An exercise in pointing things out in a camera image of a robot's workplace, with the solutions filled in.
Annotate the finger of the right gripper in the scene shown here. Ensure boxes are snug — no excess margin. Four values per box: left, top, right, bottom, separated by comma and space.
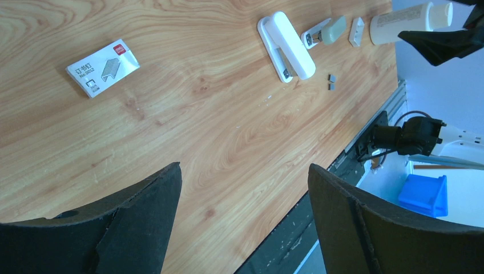
398, 28, 483, 66

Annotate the white staple tray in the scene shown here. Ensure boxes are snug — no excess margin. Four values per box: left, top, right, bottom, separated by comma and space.
348, 17, 365, 47

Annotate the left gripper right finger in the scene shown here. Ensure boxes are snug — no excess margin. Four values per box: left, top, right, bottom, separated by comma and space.
308, 164, 483, 273

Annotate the white stapler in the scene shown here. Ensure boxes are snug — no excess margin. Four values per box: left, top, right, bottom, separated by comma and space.
257, 11, 316, 83

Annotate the white staple box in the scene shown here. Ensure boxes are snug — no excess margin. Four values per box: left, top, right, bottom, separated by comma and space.
66, 39, 140, 98

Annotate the grey green stapler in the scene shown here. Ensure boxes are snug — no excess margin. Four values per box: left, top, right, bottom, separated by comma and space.
301, 15, 346, 49

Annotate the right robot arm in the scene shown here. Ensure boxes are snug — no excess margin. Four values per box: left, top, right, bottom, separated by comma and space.
364, 27, 483, 165

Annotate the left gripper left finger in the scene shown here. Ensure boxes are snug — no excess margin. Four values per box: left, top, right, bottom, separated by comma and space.
1, 162, 182, 273

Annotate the white plastic bottle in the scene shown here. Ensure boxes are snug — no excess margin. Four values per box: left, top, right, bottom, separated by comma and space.
369, 2, 453, 45

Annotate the blue plastic bin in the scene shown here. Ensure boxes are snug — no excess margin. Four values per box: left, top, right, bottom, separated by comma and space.
398, 174, 449, 218

